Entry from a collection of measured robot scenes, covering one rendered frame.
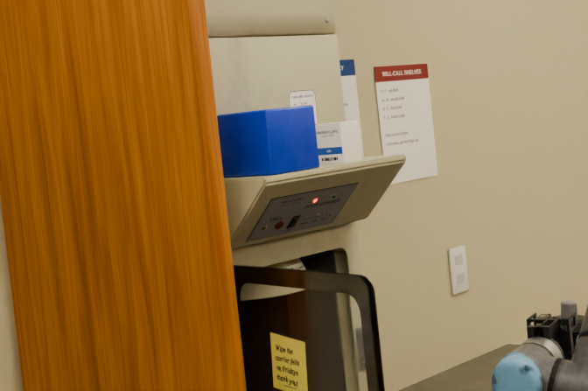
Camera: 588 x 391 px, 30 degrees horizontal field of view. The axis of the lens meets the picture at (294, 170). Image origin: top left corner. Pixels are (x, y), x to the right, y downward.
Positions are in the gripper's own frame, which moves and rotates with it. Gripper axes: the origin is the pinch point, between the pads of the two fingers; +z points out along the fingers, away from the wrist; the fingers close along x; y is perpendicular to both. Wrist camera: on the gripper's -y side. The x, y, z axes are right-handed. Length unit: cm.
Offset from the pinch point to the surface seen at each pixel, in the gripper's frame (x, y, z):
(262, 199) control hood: 25, 34, -60
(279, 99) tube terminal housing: 30, 47, -43
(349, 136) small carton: 20, 41, -39
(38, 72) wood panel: 61, 55, -60
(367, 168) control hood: 17, 36, -40
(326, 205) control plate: 23, 31, -44
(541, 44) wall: 31, 57, 119
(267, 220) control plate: 27, 30, -55
